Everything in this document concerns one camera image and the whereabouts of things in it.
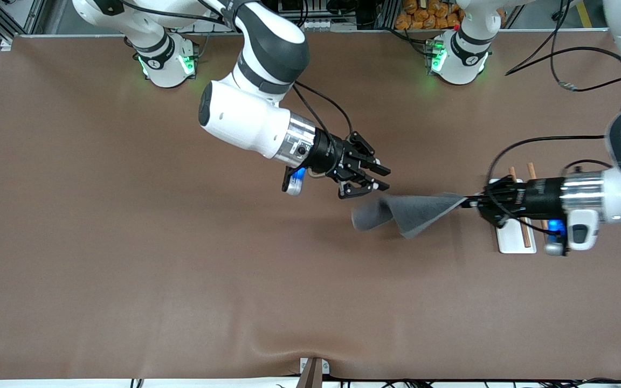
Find grey microfibre towel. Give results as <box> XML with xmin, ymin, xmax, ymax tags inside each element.
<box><xmin>351</xmin><ymin>192</ymin><xmax>468</xmax><ymax>239</ymax></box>

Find brown table mat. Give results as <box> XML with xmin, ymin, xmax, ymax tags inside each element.
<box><xmin>0</xmin><ymin>32</ymin><xmax>621</xmax><ymax>380</ymax></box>

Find white connector strip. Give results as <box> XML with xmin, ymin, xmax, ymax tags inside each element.
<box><xmin>305</xmin><ymin>19</ymin><xmax>343</xmax><ymax>32</ymax></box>

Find black electronics box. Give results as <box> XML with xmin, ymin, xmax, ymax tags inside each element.
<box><xmin>289</xmin><ymin>0</ymin><xmax>381</xmax><ymax>30</ymax></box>

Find orange snack bags pile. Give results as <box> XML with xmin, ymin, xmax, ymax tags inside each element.
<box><xmin>395</xmin><ymin>0</ymin><xmax>465</xmax><ymax>31</ymax></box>

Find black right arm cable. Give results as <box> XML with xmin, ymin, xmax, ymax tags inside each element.
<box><xmin>292</xmin><ymin>81</ymin><xmax>354</xmax><ymax>181</ymax></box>

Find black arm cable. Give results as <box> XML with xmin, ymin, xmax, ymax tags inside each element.
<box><xmin>292</xmin><ymin>81</ymin><xmax>354</xmax><ymax>181</ymax></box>
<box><xmin>486</xmin><ymin>0</ymin><xmax>621</xmax><ymax>238</ymax></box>

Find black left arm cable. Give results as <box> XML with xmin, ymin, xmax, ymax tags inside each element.
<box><xmin>486</xmin><ymin>0</ymin><xmax>621</xmax><ymax>238</ymax></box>

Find metal table clamp bracket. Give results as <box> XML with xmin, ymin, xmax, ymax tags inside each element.
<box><xmin>299</xmin><ymin>357</ymin><xmax>330</xmax><ymax>388</ymax></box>

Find aluminium frame profile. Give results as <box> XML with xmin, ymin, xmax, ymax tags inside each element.
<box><xmin>0</xmin><ymin>0</ymin><xmax>47</xmax><ymax>50</ymax></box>

